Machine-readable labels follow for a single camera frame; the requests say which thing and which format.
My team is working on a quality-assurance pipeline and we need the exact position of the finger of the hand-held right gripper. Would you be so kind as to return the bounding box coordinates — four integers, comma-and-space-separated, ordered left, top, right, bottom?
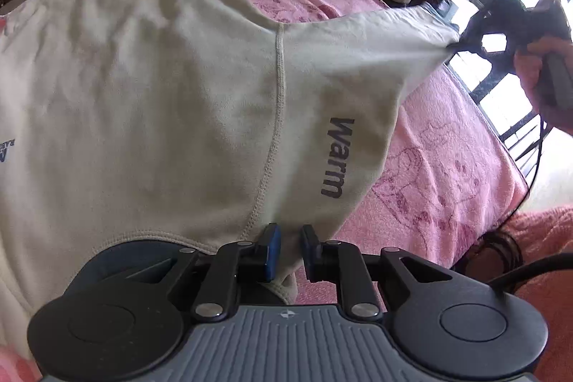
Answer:
448, 17, 490, 57

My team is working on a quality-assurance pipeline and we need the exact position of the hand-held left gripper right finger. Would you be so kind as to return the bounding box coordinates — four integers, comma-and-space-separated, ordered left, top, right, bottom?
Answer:
299, 224, 454, 322

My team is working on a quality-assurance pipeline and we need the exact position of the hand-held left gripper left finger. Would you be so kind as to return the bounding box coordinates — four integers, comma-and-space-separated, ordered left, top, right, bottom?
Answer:
126, 223, 283, 322

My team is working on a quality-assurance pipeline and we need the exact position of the cream thermal shirt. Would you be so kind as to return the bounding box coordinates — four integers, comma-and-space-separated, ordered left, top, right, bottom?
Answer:
0, 0, 462, 349

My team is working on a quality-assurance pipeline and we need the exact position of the person's right hand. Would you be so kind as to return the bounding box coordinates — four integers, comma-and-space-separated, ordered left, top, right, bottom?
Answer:
513, 34, 573, 124

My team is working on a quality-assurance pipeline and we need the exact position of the black chair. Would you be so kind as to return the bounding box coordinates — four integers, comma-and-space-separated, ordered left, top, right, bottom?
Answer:
500, 113, 543, 179

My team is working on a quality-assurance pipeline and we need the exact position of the pink printed blanket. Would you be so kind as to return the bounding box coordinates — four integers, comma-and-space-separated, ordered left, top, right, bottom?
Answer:
0, 0, 531, 382

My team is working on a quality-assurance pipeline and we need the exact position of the peach fleece cloth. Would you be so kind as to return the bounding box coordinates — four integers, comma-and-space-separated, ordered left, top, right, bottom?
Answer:
504, 207, 573, 382

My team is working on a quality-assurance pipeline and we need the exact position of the thin black cable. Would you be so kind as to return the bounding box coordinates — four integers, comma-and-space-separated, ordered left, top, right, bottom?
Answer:
475, 113, 544, 273

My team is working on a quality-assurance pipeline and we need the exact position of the thick black cable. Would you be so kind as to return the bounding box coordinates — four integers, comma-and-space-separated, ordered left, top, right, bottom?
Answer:
487, 254, 573, 291

